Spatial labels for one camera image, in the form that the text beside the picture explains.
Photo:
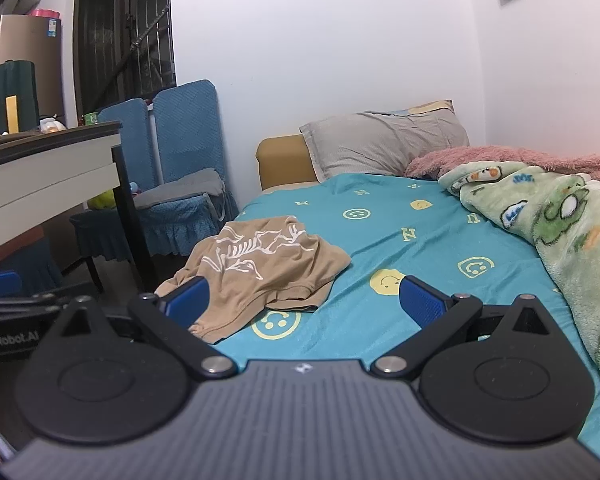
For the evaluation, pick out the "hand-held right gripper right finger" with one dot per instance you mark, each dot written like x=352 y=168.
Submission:
x=420 y=302

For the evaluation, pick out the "brown cabinet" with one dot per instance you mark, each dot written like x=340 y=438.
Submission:
x=35 y=60

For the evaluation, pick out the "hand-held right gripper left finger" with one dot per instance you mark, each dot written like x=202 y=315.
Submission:
x=187 y=302

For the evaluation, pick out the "grey seat cushion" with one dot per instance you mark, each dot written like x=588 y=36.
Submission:
x=180 y=185

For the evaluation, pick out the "green cartoon printed blanket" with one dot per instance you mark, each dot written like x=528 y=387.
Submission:
x=555 y=220

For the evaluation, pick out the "ochre bed headboard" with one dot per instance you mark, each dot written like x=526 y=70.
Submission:
x=285 y=162

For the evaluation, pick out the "pink fuzzy blanket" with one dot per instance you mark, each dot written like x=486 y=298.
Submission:
x=505 y=157

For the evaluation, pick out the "tall blue covered chair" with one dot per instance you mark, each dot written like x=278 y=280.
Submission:
x=187 y=125

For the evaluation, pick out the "yellow-green plush toy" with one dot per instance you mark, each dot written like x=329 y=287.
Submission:
x=101 y=201

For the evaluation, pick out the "teal printed bed sheet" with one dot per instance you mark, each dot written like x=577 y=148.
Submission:
x=430 y=230

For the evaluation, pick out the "grey pillow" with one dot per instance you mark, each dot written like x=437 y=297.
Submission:
x=380 y=145

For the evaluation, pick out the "tan printed t-shirt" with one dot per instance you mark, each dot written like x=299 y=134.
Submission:
x=275 y=270

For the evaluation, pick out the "yellow pillow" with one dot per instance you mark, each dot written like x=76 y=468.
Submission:
x=432 y=106

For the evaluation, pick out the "small blue white toy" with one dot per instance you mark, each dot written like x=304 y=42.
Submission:
x=135 y=188

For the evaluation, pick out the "pink lid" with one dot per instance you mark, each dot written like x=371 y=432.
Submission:
x=45 y=13

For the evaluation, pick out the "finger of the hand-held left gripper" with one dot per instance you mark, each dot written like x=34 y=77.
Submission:
x=0 y=284
x=15 y=307

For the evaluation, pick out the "dark window grille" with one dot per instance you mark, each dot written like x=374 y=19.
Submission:
x=120 y=35

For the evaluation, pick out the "white table with dark top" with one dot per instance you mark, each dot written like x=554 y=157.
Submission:
x=30 y=175

